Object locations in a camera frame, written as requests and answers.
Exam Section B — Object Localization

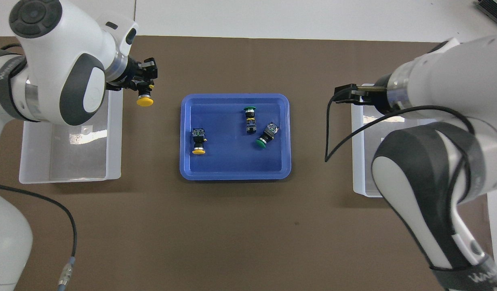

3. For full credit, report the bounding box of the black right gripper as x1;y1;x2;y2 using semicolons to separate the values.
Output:
333;82;390;109

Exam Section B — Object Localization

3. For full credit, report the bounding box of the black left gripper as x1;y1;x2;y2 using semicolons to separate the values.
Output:
125;57;158;92

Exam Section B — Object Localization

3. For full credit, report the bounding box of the yellow push button switch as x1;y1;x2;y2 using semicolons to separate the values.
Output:
136;83;154;107
191;128;208;155

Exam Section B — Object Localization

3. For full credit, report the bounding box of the green push button switch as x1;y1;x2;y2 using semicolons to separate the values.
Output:
243;106;258;135
255;122;280;149

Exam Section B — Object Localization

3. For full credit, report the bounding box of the translucent box with rectangular label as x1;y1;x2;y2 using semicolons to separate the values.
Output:
351;83;396;198

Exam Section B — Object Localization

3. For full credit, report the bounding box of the translucent box with round-marked label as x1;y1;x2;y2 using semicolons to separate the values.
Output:
19;87;124;185

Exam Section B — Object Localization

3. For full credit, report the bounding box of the blue plastic tray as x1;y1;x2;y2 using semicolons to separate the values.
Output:
179;93;292;181

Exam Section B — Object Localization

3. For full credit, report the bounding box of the black ribbed device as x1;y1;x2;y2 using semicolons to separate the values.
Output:
475;0;497;27

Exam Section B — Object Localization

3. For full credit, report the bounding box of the brown paper table mat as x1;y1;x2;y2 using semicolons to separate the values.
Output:
0;36;491;291

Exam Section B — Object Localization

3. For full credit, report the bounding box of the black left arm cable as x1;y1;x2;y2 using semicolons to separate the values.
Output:
0;183;78;287

